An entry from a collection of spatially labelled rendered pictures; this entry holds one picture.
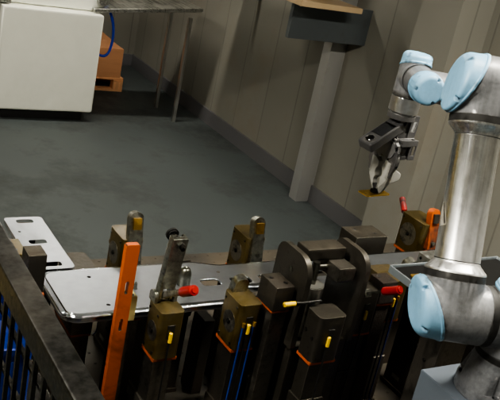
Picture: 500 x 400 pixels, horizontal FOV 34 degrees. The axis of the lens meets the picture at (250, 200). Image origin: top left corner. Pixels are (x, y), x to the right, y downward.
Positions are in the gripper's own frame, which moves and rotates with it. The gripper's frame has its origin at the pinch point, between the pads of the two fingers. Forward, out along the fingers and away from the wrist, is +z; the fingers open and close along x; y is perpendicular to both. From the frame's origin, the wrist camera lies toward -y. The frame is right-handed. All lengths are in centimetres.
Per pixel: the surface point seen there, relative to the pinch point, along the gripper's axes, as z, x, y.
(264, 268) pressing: 27.4, 11.2, -20.7
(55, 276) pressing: 28, 20, -76
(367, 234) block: 24.1, 17.9, 22.0
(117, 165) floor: 127, 326, 107
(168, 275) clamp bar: 15, -6, -62
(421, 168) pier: 57, 139, 187
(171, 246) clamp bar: 8, -6, -63
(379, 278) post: 17.2, -16.4, -7.8
